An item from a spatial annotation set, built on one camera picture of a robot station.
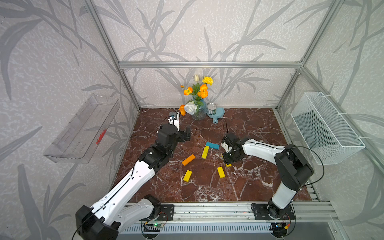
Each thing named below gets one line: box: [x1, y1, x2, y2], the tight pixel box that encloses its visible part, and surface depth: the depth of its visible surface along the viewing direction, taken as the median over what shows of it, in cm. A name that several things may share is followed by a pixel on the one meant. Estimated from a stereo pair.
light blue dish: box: [206, 107, 225, 124], surface depth 118 cm
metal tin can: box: [207, 102, 217, 115], surface depth 117 cm
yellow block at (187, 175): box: [183, 169, 193, 182], surface depth 86 cm
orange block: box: [181, 154, 196, 166], surface depth 93 cm
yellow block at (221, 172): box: [217, 166, 226, 179], surface depth 88 cm
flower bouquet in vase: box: [179, 74, 214, 121], surface depth 86 cm
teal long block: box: [205, 142, 220, 150], surface depth 101 cm
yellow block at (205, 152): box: [201, 145, 210, 159], surface depth 97 cm
